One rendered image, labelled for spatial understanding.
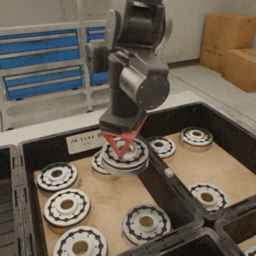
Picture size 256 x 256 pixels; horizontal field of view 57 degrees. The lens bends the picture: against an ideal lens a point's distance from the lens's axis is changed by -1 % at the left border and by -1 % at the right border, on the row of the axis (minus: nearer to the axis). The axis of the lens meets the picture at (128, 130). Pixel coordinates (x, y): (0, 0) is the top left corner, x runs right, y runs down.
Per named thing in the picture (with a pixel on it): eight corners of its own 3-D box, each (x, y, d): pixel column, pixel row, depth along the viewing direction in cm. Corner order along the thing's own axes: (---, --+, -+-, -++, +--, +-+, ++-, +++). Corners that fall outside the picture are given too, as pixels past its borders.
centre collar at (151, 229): (131, 216, 51) (131, 215, 51) (152, 210, 53) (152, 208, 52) (140, 236, 47) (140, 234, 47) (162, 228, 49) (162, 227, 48)
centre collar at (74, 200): (54, 201, 55) (54, 199, 54) (75, 195, 56) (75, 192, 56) (58, 218, 51) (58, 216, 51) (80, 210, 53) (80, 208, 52)
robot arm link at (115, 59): (132, 44, 43) (103, 48, 41) (152, 55, 38) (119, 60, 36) (132, 80, 47) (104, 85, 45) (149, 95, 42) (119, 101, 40)
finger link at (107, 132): (143, 146, 53) (145, 110, 48) (131, 167, 47) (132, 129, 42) (114, 139, 55) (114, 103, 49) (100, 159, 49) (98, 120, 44)
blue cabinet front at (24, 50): (8, 99, 221) (-10, 36, 190) (83, 86, 247) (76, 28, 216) (8, 100, 219) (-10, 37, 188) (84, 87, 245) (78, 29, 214)
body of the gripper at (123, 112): (148, 109, 50) (150, 76, 46) (131, 136, 43) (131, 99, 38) (119, 103, 52) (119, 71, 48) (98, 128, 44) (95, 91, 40)
